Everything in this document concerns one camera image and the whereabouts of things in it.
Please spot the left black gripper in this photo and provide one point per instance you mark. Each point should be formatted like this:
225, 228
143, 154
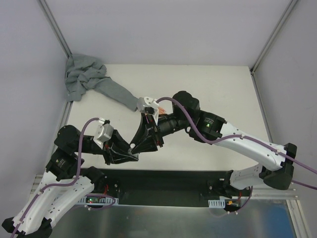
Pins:
109, 149

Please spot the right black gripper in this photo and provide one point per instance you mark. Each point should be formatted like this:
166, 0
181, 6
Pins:
155, 132

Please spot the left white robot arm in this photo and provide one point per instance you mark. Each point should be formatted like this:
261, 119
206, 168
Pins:
63, 183

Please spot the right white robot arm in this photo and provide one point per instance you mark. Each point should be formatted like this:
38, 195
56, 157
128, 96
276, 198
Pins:
274, 162

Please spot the mannequin hand with nails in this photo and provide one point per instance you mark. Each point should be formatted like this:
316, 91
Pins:
161, 111

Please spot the grey shirt with sleeve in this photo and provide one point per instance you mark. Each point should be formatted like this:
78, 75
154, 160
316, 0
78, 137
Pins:
84, 73

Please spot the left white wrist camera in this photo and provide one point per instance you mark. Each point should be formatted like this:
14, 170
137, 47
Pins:
103, 133

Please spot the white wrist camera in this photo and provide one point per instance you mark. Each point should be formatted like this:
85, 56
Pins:
103, 133
149, 106

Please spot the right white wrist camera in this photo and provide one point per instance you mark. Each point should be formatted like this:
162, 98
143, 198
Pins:
149, 106

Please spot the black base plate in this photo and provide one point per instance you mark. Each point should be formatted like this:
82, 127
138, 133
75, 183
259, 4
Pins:
163, 187

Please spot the left white cable duct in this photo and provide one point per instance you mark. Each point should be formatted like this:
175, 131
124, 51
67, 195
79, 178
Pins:
97, 200

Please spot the white cable duct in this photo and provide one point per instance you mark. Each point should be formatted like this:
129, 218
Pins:
97, 200
219, 204

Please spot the right white cable duct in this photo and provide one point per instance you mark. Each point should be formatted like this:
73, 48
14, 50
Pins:
219, 204

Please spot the left aluminium frame post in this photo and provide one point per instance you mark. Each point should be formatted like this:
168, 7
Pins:
43, 4

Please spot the aluminium frame post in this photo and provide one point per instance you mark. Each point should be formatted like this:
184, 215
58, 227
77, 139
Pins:
43, 4
274, 34

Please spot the right aluminium frame post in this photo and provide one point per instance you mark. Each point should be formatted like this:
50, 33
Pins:
274, 34

